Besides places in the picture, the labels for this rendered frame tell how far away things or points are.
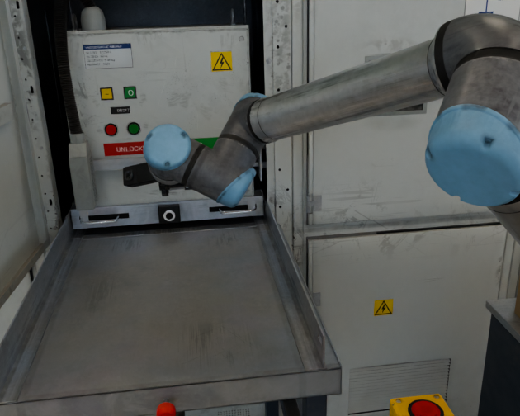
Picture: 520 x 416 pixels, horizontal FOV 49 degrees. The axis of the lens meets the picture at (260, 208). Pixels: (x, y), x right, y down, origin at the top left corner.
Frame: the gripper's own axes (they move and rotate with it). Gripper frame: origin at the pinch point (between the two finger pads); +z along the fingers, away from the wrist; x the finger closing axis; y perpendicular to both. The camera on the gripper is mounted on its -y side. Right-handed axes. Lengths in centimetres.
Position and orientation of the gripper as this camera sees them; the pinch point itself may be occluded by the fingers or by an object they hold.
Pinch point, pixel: (164, 184)
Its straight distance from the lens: 145.0
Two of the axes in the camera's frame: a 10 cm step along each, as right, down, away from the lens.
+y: 9.9, -0.7, 1.3
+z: -1.1, 1.6, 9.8
